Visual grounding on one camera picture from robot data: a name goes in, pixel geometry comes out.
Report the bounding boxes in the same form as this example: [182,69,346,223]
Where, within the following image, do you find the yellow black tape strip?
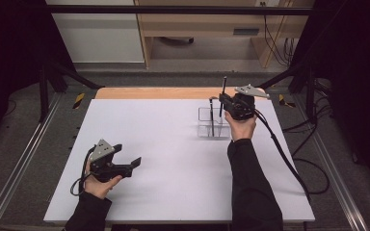
[72,92,87,110]
[277,93,297,109]

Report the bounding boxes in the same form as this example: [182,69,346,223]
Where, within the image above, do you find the black curtain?
[0,0,75,155]
[288,0,370,193]

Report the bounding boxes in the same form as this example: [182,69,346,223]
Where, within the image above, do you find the black metal frame stand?
[256,61,317,124]
[38,61,105,123]

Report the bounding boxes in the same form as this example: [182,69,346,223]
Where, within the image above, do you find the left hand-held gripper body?
[88,139,133,184]

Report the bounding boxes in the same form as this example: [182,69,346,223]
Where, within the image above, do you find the white table board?
[43,98,316,223]

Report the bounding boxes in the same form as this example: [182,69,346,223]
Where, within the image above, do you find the clear plastic organizer box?
[197,107,235,140]

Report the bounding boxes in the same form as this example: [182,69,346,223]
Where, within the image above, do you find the left hand-held gripper cable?
[69,145,95,197]

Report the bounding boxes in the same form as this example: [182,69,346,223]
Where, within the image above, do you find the aluminium rail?
[293,95,370,231]
[0,92,62,231]

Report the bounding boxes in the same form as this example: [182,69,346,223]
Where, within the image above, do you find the white cabinet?
[44,0,145,64]

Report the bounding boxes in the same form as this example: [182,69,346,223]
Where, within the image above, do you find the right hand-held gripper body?
[226,84,271,121]

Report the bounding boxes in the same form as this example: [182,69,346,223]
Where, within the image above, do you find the person's left hand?
[83,160,123,200]

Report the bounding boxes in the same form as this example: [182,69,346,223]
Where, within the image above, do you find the black floor cables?
[283,78,333,155]

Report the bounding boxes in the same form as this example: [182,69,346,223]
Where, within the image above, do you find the person's right hand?
[224,110,258,142]

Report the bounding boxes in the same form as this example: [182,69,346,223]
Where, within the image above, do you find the wooden desk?
[134,0,316,69]

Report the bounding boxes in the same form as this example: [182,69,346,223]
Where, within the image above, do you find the hanging black cables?
[262,1,298,67]

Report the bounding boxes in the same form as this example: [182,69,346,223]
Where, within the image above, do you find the right hand-held gripper cable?
[253,109,331,204]

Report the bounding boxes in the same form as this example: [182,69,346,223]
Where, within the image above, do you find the black metal crossbar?
[44,4,316,16]

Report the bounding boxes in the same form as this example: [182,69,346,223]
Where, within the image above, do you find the wooden table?
[94,87,268,100]

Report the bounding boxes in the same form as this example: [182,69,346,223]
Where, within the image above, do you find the hand-held gripper cable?
[69,145,95,197]
[253,109,331,204]

